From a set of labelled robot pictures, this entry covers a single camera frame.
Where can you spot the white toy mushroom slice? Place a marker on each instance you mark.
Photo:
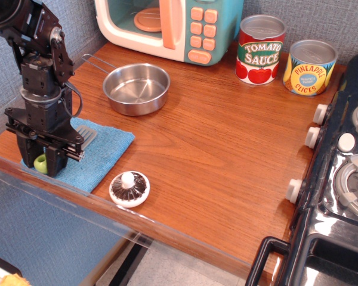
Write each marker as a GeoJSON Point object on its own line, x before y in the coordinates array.
{"type": "Point", "coordinates": [129, 189]}

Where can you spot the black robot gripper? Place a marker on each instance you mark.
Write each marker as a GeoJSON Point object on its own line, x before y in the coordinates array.
{"type": "Point", "coordinates": [45, 125]}

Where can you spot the clear acrylic table guard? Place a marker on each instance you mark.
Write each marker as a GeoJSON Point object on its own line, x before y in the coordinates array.
{"type": "Point", "coordinates": [53, 235]}

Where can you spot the blue folded cloth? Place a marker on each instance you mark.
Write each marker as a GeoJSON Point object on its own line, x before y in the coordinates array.
{"type": "Point", "coordinates": [99, 157]}

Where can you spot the white stove knob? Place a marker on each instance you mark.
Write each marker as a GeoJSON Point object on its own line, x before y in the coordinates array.
{"type": "Point", "coordinates": [320, 113]}
{"type": "Point", "coordinates": [293, 190]}
{"type": "Point", "coordinates": [311, 137]}

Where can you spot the white stove knob rear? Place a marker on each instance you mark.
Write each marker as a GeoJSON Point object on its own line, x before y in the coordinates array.
{"type": "Point", "coordinates": [320, 113]}

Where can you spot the white stove knob middle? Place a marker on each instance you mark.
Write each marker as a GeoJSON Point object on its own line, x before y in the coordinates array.
{"type": "Point", "coordinates": [311, 137]}

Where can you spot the grey spatula green handle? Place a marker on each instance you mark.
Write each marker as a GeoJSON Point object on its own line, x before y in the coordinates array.
{"type": "Point", "coordinates": [88, 134]}

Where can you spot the pineapple slices can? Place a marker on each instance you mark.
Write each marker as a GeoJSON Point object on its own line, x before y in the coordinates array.
{"type": "Point", "coordinates": [309, 67]}

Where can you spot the tomato sauce can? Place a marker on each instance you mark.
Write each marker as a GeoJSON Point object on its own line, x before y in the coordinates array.
{"type": "Point", "coordinates": [259, 49]}

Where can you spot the black toy stove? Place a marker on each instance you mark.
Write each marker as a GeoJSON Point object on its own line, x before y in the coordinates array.
{"type": "Point", "coordinates": [323, 245]}

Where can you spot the yellow object at corner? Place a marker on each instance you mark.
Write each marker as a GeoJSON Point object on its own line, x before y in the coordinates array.
{"type": "Point", "coordinates": [14, 280]}

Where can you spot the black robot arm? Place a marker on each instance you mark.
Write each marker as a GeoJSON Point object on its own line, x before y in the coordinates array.
{"type": "Point", "coordinates": [37, 40]}

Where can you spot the stainless steel pan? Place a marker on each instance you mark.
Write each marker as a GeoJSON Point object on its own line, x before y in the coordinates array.
{"type": "Point", "coordinates": [136, 89]}

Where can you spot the white stove knob front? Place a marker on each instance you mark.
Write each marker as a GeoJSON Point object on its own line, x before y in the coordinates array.
{"type": "Point", "coordinates": [293, 190]}

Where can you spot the teal toy microwave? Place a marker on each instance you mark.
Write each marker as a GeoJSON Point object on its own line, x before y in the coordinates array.
{"type": "Point", "coordinates": [195, 32]}

